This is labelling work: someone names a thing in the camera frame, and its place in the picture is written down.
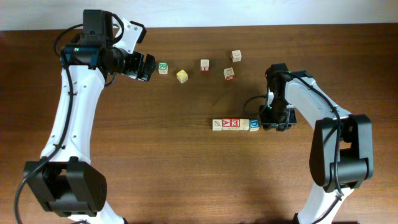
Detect red letter E block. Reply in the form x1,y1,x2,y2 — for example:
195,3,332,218
231,118,241,131

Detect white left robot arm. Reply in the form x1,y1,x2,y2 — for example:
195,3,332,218
22,9,156,223

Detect red picture wooden block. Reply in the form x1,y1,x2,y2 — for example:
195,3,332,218
223,67,235,80

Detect yellow wooden block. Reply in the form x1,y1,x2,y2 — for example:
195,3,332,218
176,70,188,83

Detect blue letter D block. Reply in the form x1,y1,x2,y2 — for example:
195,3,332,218
249,119,260,131

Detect green letter R block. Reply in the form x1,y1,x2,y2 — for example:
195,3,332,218
158,62,168,75

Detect red letter A block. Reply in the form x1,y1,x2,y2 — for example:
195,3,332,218
221,118,231,131

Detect brown picture wooden block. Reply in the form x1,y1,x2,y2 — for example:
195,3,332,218
231,50,242,62

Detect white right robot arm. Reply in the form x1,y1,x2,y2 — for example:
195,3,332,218
259,63,374,223

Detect plain letter J block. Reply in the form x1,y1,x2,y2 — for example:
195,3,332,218
239,119,250,131

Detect leaf picture wooden block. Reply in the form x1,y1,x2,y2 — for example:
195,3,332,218
212,119,223,131

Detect red pattern wooden block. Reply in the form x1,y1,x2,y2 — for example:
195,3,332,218
200,59,210,72

